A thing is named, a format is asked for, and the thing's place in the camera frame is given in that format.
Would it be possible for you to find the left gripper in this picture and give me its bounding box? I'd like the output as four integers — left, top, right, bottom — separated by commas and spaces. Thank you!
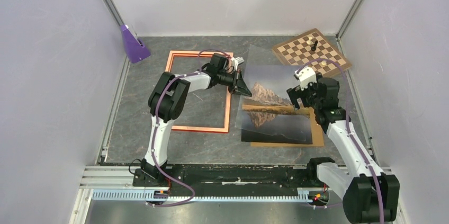
217, 69, 252, 97

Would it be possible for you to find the mountain landscape photo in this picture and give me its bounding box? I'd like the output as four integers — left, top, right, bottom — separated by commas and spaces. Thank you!
240, 65, 313, 145

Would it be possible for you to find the brown frame backing board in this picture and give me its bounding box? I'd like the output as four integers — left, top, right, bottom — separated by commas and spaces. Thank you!
241, 106, 324, 147

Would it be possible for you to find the orange picture frame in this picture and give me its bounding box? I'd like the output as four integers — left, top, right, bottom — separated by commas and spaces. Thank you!
165, 50, 231, 133

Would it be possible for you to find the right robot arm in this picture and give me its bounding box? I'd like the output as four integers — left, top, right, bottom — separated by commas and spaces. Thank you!
286, 77, 400, 223

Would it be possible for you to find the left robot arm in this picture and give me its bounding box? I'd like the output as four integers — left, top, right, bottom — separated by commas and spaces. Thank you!
133, 52, 252, 187

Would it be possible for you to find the black chess piece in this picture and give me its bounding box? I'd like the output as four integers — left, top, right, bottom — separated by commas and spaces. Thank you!
311, 40, 318, 51

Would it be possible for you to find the wooden chessboard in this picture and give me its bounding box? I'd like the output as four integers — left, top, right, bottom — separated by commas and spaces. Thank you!
272, 29, 352, 77

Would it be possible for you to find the purple plastic stand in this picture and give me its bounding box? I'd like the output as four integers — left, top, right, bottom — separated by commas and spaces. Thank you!
120, 24, 151, 64

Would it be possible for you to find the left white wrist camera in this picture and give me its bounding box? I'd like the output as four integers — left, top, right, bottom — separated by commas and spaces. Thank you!
230, 57, 245, 71

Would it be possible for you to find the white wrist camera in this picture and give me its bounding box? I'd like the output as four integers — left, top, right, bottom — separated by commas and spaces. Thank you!
230, 57, 245, 71
294, 66, 317, 91

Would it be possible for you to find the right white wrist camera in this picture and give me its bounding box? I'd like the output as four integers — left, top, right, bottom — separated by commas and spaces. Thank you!
294, 66, 317, 91

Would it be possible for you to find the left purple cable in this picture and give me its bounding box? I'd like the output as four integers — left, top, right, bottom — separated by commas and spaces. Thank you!
146, 49, 232, 208

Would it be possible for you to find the purple cable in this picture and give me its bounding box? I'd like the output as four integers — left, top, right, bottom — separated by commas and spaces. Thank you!
146, 49, 232, 208
296, 58, 385, 224

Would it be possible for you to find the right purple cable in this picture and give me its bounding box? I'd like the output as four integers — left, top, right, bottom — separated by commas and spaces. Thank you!
296, 58, 385, 224

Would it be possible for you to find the light blue cable duct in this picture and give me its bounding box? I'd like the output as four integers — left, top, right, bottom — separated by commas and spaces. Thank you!
92, 189, 312, 203

